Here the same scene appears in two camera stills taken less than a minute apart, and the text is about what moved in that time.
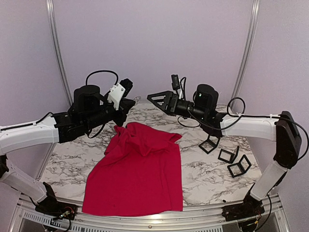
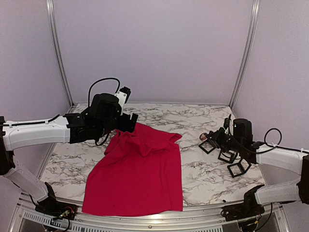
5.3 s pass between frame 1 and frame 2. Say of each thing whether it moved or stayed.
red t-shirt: stayed
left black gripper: moved
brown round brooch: moved
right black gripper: moved
